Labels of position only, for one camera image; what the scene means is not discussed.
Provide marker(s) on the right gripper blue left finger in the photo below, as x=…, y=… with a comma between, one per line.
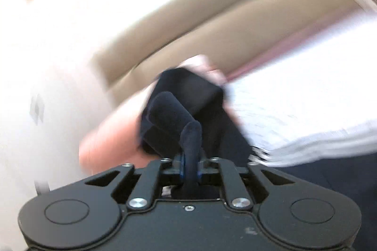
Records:
x=183, y=171

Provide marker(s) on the beige padded headboard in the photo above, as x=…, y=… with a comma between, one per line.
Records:
x=231, y=33

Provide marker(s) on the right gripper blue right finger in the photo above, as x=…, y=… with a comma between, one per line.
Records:
x=201, y=165

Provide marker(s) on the folded pink blanket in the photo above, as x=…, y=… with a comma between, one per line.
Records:
x=116, y=140

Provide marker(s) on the navy striped hooded jacket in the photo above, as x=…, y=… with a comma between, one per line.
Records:
x=186, y=112

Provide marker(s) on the floral quilted bed cover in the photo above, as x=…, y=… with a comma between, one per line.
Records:
x=322, y=93

